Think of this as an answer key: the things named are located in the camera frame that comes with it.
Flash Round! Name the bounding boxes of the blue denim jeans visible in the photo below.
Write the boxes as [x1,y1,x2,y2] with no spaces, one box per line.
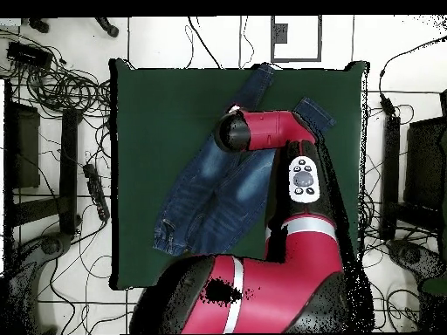
[152,63,337,257]

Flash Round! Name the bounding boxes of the dark green table cloth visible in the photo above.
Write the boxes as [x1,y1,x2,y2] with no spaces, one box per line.
[108,58,370,292]

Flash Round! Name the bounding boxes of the black stand foot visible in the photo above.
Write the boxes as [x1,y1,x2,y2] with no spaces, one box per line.
[94,17,120,38]
[27,17,50,34]

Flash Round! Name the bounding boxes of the black power adapter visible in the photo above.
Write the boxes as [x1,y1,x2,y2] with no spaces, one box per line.
[379,92,398,117]

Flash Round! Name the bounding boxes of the black power strip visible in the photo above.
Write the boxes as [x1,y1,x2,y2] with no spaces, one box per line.
[82,162,110,222]

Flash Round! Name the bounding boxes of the black upright bar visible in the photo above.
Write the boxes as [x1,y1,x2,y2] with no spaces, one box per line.
[380,116,402,242]

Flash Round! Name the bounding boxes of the black cabinet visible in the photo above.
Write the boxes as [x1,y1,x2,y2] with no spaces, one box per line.
[404,89,447,231]

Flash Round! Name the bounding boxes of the black electronics box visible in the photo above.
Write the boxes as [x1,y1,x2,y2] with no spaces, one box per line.
[5,41,54,69]

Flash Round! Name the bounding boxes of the grey square frame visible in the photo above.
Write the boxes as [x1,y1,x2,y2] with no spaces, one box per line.
[270,15,323,64]

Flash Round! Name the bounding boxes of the black frame stand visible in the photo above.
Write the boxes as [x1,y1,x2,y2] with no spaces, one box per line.
[3,79,83,242]

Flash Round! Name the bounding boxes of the black cable tangle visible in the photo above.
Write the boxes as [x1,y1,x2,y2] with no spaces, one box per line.
[0,30,113,118]

